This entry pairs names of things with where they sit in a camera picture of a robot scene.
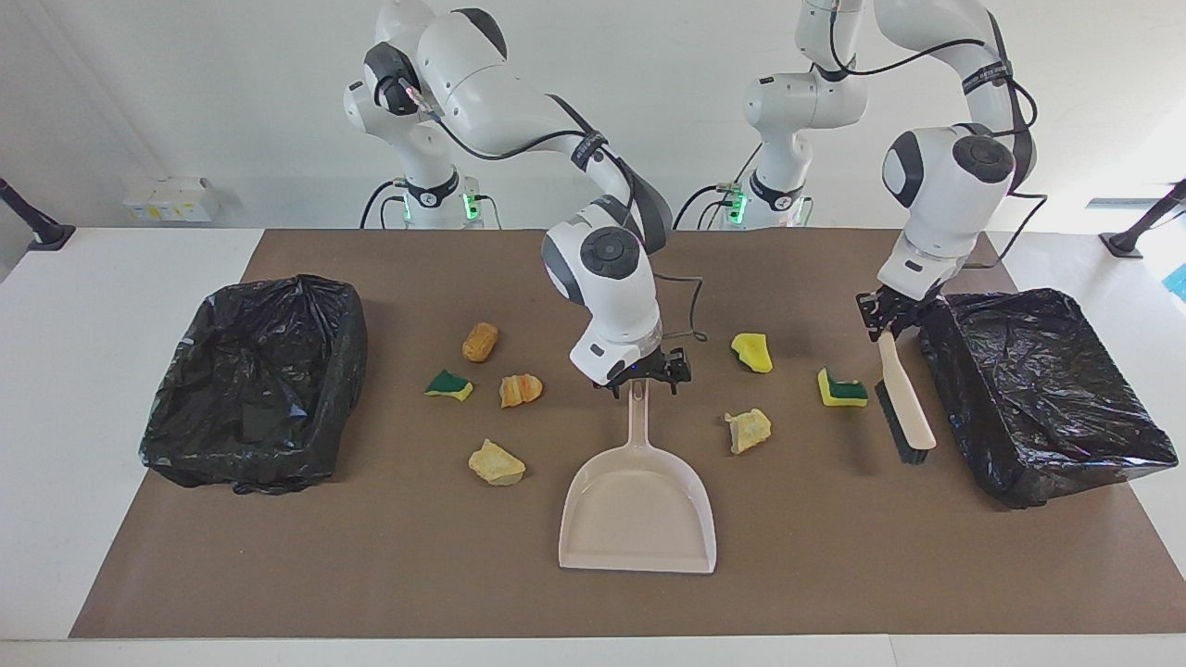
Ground notched yellow green sponge piece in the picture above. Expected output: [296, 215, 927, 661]
[817, 367, 870, 409]

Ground beige hand brush black bristles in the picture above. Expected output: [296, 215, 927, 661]
[875, 329, 937, 464]

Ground plain yellow sponge piece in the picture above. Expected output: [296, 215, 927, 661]
[731, 333, 774, 374]

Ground pale yellow grey torn scrap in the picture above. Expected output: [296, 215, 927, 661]
[725, 409, 772, 455]

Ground orange striped croissant-like scrap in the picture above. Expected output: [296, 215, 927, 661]
[499, 373, 544, 409]

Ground beige plastic dustpan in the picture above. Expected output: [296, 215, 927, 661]
[558, 380, 718, 574]

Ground pale yellow chunky scrap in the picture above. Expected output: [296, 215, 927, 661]
[468, 439, 526, 487]

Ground small green yellow sponge piece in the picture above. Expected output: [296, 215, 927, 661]
[425, 369, 474, 403]

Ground trash bin with black bag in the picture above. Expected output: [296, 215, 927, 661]
[919, 288, 1180, 510]
[139, 274, 369, 495]

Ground brown table mat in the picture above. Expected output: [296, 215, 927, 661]
[69, 229, 1186, 638]

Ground black stand foot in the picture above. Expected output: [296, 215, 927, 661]
[1100, 181, 1186, 258]
[0, 178, 76, 251]

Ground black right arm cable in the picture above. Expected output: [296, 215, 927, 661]
[398, 79, 710, 344]

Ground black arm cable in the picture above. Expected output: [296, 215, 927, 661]
[398, 79, 710, 344]
[829, 0, 1048, 271]

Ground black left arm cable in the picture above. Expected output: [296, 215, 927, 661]
[829, 0, 1048, 271]

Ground black left base cable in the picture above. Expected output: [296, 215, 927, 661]
[672, 139, 765, 230]

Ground black base cable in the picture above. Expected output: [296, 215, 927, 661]
[672, 139, 765, 230]
[360, 179, 501, 230]

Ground black right base cable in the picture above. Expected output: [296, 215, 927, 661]
[360, 179, 501, 230]

